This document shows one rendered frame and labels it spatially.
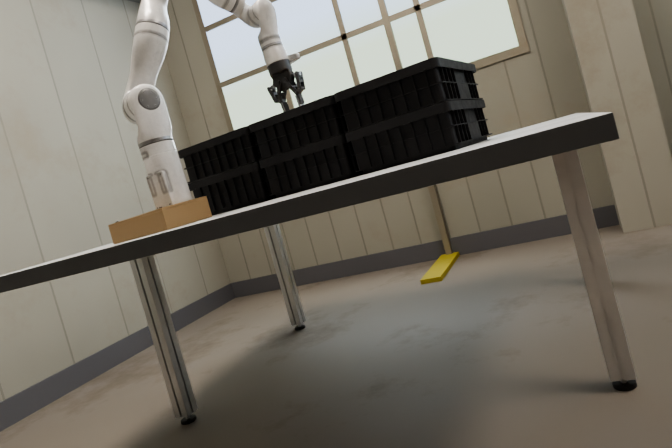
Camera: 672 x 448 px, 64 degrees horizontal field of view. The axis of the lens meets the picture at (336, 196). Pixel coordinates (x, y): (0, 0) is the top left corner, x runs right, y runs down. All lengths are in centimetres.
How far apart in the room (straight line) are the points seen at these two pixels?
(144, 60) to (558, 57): 251
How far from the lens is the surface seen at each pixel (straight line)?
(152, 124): 150
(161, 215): 140
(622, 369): 158
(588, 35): 325
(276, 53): 174
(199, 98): 432
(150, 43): 160
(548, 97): 348
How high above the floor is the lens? 72
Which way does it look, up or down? 2 degrees down
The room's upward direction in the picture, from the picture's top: 16 degrees counter-clockwise
